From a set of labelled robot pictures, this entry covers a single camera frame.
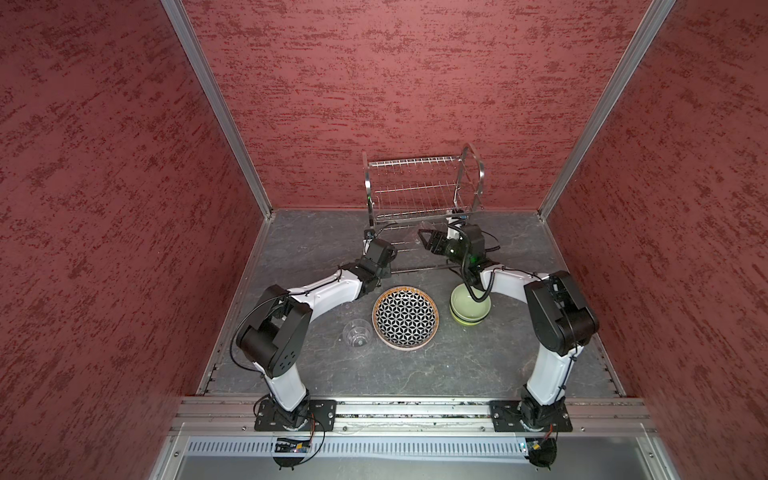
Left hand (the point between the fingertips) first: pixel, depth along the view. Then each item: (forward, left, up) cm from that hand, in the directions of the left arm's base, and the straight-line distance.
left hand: (378, 265), depth 94 cm
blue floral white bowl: (-14, -29, -3) cm, 32 cm away
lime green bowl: (-18, -27, -3) cm, 33 cm away
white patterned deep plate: (-15, -9, -7) cm, 19 cm away
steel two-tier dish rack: (+14, -9, +18) cm, 24 cm away
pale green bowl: (-12, -25, +3) cm, 27 cm away
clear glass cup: (-19, +6, -8) cm, 22 cm away
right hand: (+7, -14, +6) cm, 17 cm away
